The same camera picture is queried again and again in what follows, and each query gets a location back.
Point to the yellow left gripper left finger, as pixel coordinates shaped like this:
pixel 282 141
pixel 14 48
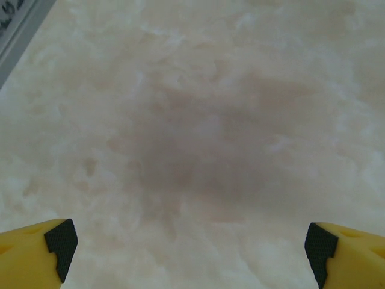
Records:
pixel 27 259

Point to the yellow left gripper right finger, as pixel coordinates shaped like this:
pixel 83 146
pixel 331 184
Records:
pixel 358 262

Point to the aluminium table edge rail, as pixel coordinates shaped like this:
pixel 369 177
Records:
pixel 24 42

